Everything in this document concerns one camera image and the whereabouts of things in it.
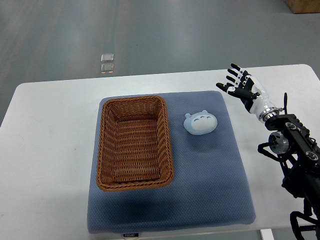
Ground lower silver floor plate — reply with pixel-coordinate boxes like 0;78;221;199
100;63;114;74

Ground brown cardboard box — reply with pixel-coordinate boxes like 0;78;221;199
285;0;320;14

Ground light blue plush toy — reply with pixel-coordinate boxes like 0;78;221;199
183;110;218;136

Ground white table leg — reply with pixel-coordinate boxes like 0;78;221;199
260;228;275;240

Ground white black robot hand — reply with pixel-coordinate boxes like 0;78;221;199
216;63;280;123

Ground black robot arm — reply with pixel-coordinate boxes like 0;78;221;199
257;106;320;240

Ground upper silver floor plate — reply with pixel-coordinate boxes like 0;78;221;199
100;53;114;63

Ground silver floor plate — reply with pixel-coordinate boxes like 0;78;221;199
100;53;114;63
100;63;114;74

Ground brown wicker basket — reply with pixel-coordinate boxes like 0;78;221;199
96;95;174;192

